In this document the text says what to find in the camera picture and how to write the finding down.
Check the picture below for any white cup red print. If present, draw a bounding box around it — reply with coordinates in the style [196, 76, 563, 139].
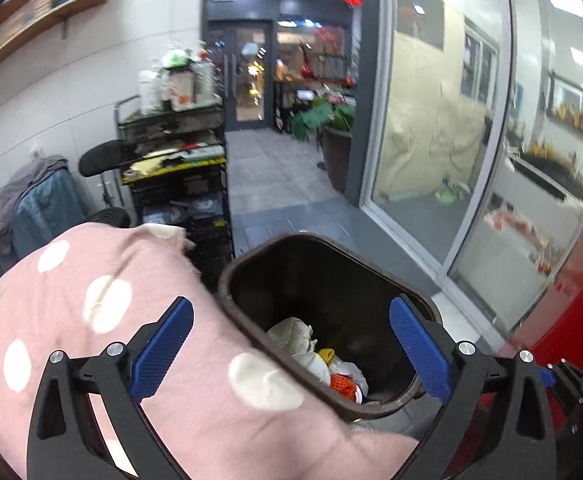
[169, 72, 195, 111]

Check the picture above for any yellow tray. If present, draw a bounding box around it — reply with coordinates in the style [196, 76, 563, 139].
[124, 152, 172, 176]

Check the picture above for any dark brown trash bin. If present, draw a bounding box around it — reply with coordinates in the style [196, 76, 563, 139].
[218, 232, 442, 422]

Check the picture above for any grey blue clothes pile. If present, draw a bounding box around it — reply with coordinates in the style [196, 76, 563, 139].
[0, 157, 90, 301]

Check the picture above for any group of pump bottles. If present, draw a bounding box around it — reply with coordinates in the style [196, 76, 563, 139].
[139, 42, 222, 111]

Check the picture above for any black trolley cart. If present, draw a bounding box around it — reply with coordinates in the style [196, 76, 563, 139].
[116, 95, 235, 261]

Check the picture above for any aluminium framed glass partition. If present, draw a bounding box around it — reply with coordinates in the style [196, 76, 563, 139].
[359, 0, 583, 331]

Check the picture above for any pink polka dot blanket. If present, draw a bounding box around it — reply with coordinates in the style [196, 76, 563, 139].
[0, 222, 422, 480]

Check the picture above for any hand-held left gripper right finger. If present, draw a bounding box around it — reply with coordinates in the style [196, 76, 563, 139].
[389, 296, 557, 480]

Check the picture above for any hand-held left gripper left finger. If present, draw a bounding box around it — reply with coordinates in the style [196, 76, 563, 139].
[26, 296, 207, 480]

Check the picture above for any cream drawstring cloth bag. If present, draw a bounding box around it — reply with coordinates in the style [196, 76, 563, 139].
[266, 316, 317, 356]

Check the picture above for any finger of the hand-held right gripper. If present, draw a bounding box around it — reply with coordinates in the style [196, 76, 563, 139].
[536, 360, 583, 436]

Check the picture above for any red glossy object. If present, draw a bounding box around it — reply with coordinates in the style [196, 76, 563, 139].
[511, 210, 583, 480]

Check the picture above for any glass double door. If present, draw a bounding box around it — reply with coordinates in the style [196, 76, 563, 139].
[206, 20, 275, 131]

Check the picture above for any red foam fruit net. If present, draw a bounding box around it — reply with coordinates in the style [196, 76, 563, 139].
[330, 375, 359, 401]

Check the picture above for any potted plant dark pot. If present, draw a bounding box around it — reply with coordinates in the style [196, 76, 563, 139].
[291, 92, 357, 195]

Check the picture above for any black stool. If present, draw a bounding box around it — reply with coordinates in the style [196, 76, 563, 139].
[79, 140, 132, 226]

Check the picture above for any dark wooden side table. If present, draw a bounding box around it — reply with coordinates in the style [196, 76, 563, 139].
[274, 75, 357, 133]

